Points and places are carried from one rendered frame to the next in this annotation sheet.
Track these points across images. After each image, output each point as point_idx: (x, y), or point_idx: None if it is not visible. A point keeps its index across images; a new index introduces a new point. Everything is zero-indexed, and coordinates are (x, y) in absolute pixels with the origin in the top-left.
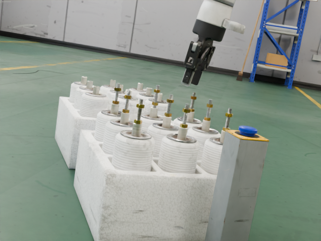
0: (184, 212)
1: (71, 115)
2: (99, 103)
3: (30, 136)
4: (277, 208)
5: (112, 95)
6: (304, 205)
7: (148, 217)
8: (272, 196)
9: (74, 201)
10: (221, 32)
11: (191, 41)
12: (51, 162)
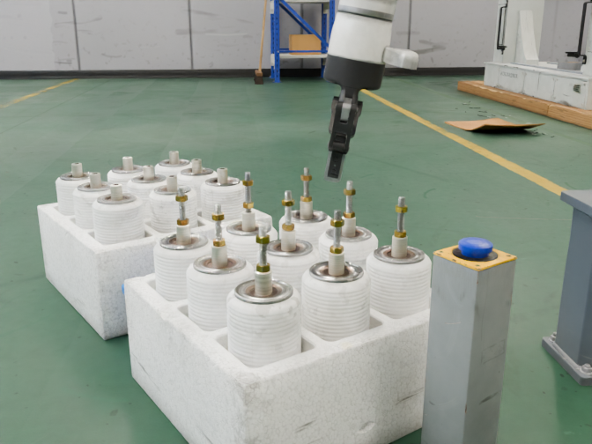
0: (372, 397)
1: (85, 247)
2: (130, 213)
3: (3, 287)
4: None
5: (140, 189)
6: None
7: (321, 429)
8: None
9: (152, 413)
10: (381, 72)
11: (337, 103)
12: (67, 335)
